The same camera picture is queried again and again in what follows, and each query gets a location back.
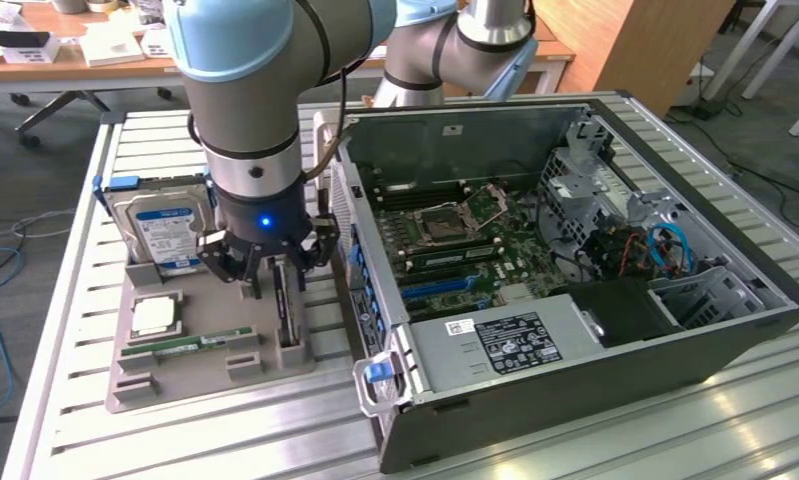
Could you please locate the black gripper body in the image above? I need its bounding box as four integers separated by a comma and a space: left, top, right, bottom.
212, 180, 314, 252

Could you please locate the low profile graphics card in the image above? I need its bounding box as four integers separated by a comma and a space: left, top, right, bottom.
268, 252, 305, 350

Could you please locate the hard disk in blue caddy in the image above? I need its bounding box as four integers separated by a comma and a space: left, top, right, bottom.
90, 167, 217, 277

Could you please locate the grey parts rack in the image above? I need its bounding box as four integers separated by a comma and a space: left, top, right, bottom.
104, 248, 320, 415

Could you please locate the silver CPU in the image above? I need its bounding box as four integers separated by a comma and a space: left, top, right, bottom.
129, 297, 178, 337

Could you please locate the black RAM slot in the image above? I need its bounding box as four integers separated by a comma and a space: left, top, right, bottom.
374, 190, 472, 205
373, 184, 471, 199
377, 196, 473, 211
370, 178, 471, 194

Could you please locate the black expansion slot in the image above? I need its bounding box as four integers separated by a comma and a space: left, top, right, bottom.
397, 267, 472, 285

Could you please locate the CPU socket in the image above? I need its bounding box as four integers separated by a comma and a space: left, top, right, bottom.
416, 204, 472, 247

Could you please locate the blue expansion slot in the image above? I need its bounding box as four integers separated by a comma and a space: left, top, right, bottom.
397, 277, 475, 300

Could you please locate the metal socket cover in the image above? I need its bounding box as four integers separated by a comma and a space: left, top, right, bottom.
463, 182, 511, 222

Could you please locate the grey power supply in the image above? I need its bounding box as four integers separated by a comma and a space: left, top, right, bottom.
397, 293, 604, 396

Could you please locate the green motherboard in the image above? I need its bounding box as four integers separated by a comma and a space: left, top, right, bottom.
357, 167, 573, 324

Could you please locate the silver chipset heat sink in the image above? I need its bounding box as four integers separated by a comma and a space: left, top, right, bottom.
496, 284, 541, 307

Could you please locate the black power supply label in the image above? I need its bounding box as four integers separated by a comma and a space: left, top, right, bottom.
473, 311, 565, 377

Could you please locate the black chair base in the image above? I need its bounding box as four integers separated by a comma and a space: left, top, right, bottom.
9, 88, 114, 149

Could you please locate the white box with label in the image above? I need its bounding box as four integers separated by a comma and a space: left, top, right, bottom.
138, 28, 177, 60

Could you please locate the large silver drive cage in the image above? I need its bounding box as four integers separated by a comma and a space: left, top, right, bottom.
536, 144, 681, 261

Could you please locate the flat white box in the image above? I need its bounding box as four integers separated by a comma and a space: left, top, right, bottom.
77, 22, 148, 69

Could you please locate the wooden desk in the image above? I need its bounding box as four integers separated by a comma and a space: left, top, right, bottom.
0, 0, 577, 109

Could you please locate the clear bag of parts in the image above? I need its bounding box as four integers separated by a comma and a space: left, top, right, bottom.
130, 0, 168, 26

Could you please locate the black and white box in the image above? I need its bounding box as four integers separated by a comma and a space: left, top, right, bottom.
0, 30, 62, 65

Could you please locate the open black PC case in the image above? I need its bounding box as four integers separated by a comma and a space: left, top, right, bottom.
310, 89, 799, 475

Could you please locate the small silver disk bay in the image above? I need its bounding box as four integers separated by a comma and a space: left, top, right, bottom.
645, 264, 773, 332

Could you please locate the wooden cabinet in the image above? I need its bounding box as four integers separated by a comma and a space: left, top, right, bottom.
535, 0, 737, 117

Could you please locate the black power strip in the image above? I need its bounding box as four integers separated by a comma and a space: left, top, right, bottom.
664, 97, 728, 122

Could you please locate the grey floor cable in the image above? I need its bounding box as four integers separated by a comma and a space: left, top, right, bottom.
0, 207, 74, 239

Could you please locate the black wire bundle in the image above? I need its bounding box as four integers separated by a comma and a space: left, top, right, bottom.
551, 214, 631, 281

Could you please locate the red wire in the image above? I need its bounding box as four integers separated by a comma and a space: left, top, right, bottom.
621, 230, 648, 279

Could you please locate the blue wire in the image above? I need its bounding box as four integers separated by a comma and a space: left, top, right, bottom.
644, 222, 701, 277

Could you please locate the white table frame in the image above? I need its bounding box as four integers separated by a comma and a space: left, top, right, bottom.
700, 0, 799, 101

